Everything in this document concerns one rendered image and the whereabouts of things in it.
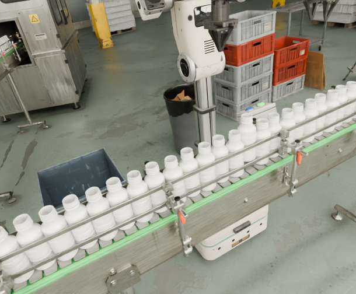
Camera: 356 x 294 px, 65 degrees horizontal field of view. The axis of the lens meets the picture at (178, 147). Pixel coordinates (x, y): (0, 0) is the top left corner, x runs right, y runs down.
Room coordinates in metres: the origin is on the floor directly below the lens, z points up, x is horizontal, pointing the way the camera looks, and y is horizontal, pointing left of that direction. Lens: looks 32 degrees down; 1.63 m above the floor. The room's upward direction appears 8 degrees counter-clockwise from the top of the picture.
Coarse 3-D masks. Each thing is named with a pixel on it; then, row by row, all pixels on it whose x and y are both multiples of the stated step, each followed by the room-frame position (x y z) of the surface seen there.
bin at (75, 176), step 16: (80, 160) 1.10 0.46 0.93; (96, 160) 1.13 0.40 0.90; (112, 160) 1.03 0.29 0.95; (48, 176) 1.04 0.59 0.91; (64, 176) 1.06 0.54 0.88; (80, 176) 1.09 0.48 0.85; (96, 176) 1.12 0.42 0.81; (112, 176) 1.14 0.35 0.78; (48, 192) 1.03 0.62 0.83; (64, 192) 1.05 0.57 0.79; (80, 192) 1.08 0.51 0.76
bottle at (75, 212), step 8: (64, 200) 0.56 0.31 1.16; (72, 200) 0.57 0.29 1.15; (64, 208) 0.54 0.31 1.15; (72, 208) 0.54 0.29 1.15; (80, 208) 0.55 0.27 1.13; (64, 216) 0.54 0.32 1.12; (72, 216) 0.53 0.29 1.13; (80, 216) 0.53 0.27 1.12; (88, 216) 0.55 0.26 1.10; (72, 224) 0.53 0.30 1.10; (88, 224) 0.54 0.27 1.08; (72, 232) 0.53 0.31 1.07; (80, 232) 0.52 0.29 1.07; (88, 232) 0.53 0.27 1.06; (80, 240) 0.52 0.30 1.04; (96, 240) 0.54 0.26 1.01
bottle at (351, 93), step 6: (348, 84) 1.01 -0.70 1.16; (354, 84) 0.99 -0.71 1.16; (348, 90) 1.00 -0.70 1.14; (354, 90) 0.99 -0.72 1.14; (348, 96) 0.99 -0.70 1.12; (354, 96) 0.98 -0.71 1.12; (354, 102) 0.98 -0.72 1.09; (348, 108) 0.98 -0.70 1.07; (354, 108) 0.99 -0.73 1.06; (348, 114) 0.98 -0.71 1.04; (348, 120) 0.98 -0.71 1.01
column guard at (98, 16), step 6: (90, 6) 8.14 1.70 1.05; (96, 6) 8.15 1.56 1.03; (102, 6) 8.21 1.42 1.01; (90, 12) 8.30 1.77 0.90; (96, 12) 8.13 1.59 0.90; (102, 12) 8.19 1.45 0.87; (96, 18) 8.11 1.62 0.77; (102, 18) 8.18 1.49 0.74; (96, 24) 8.10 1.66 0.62; (102, 24) 8.16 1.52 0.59; (108, 24) 8.23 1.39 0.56; (96, 30) 8.18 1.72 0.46; (102, 30) 8.14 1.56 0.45; (108, 30) 8.21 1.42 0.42; (96, 36) 8.36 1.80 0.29; (102, 36) 8.13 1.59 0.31; (108, 36) 8.20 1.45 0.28; (102, 42) 8.11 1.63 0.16; (108, 42) 8.18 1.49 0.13; (102, 48) 8.10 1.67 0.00
